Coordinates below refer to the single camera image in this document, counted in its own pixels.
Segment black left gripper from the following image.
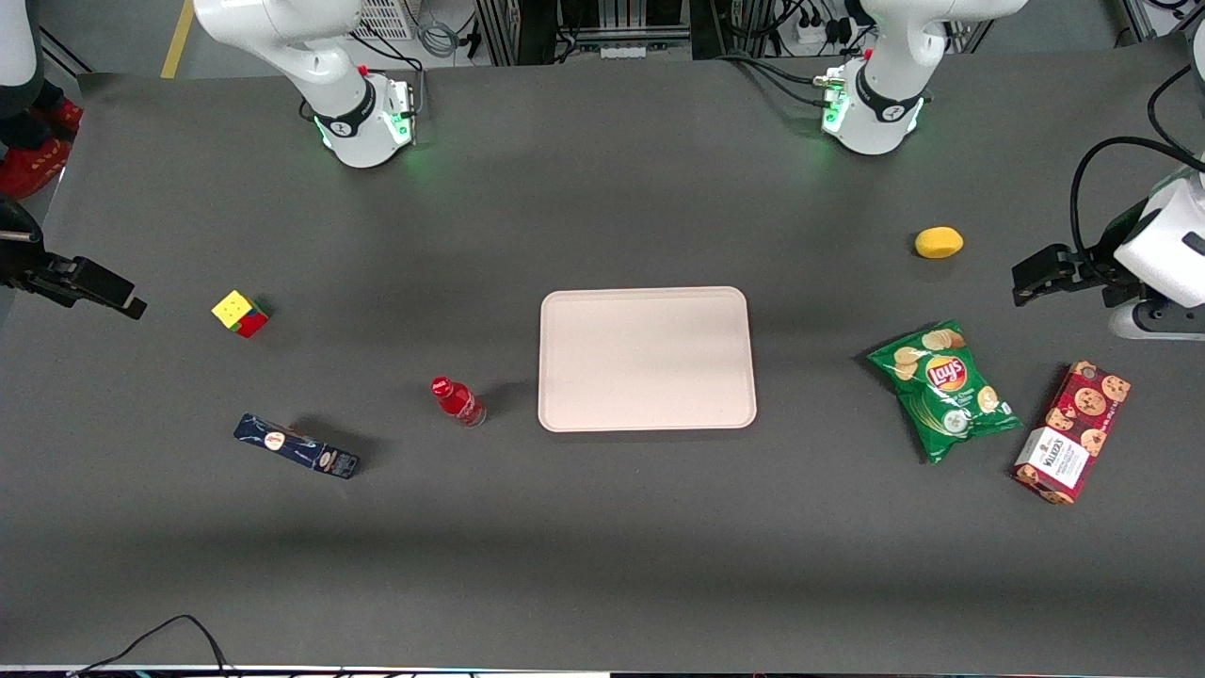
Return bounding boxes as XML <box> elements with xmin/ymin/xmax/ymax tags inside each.
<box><xmin>1013</xmin><ymin>200</ymin><xmax>1151</xmax><ymax>307</ymax></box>

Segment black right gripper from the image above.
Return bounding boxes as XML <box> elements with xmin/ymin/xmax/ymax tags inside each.
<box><xmin>0</xmin><ymin>202</ymin><xmax>148</xmax><ymax>320</ymax></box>

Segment red coke bottle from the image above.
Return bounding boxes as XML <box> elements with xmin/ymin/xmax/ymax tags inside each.
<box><xmin>430</xmin><ymin>376</ymin><xmax>488</xmax><ymax>428</ymax></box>

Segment beige plastic tray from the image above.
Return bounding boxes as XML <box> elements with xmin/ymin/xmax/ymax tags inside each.
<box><xmin>538</xmin><ymin>286</ymin><xmax>758</xmax><ymax>433</ymax></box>

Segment yellow lemon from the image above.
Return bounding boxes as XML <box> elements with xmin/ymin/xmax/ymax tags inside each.
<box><xmin>914</xmin><ymin>226</ymin><xmax>965</xmax><ymax>260</ymax></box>

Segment red shoe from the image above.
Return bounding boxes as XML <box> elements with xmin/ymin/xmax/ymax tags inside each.
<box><xmin>26</xmin><ymin>98</ymin><xmax>84</xmax><ymax>135</ymax></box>
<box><xmin>0</xmin><ymin>137</ymin><xmax>73</xmax><ymax>201</ymax></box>

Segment colourful rubik's cube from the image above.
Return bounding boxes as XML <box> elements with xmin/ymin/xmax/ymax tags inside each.
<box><xmin>211</xmin><ymin>290</ymin><xmax>271</xmax><ymax>339</ymax></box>

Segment green lay's chips bag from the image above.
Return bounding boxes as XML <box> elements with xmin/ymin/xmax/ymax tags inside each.
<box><xmin>866</xmin><ymin>320</ymin><xmax>1024</xmax><ymax>465</ymax></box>

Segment red walkers cookie box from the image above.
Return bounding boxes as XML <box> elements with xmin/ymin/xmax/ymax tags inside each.
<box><xmin>1013</xmin><ymin>361</ymin><xmax>1132</xmax><ymax>507</ymax></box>

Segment dark blue snack box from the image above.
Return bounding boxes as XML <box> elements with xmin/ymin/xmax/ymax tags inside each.
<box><xmin>233</xmin><ymin>413</ymin><xmax>362</xmax><ymax>480</ymax></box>

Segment yellow floor tape strip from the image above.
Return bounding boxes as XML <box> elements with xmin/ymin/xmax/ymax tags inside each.
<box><xmin>159</xmin><ymin>0</ymin><xmax>196</xmax><ymax>80</ymax></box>

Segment white power strip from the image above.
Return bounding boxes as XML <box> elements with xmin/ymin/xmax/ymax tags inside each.
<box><xmin>794</xmin><ymin>14</ymin><xmax>850</xmax><ymax>50</ymax></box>

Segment white perforated box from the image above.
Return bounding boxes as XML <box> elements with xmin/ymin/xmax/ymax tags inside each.
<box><xmin>353</xmin><ymin>0</ymin><xmax>416</xmax><ymax>41</ymax></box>

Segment dark grey table mat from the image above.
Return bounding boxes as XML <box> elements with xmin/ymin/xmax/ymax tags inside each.
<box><xmin>0</xmin><ymin>42</ymin><xmax>1205</xmax><ymax>675</ymax></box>

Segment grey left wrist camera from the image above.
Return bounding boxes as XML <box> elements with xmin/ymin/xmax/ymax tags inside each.
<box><xmin>1109</xmin><ymin>299</ymin><xmax>1205</xmax><ymax>342</ymax></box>

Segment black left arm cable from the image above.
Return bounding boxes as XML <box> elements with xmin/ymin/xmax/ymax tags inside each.
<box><xmin>1071</xmin><ymin>64</ymin><xmax>1205</xmax><ymax>274</ymax></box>

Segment black base power cables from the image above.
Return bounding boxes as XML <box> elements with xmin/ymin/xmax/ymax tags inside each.
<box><xmin>714</xmin><ymin>52</ymin><xmax>845</xmax><ymax>111</ymax></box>

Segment black cable loop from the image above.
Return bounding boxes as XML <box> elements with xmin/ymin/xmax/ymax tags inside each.
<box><xmin>68</xmin><ymin>614</ymin><xmax>232</xmax><ymax>678</ymax></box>

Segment grey coiled cable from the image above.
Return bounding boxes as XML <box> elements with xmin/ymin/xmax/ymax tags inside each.
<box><xmin>414</xmin><ymin>0</ymin><xmax>464</xmax><ymax>59</ymax></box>

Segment aluminium frame rack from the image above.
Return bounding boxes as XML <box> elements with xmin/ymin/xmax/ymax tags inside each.
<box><xmin>474</xmin><ymin>0</ymin><xmax>718</xmax><ymax>67</ymax></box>

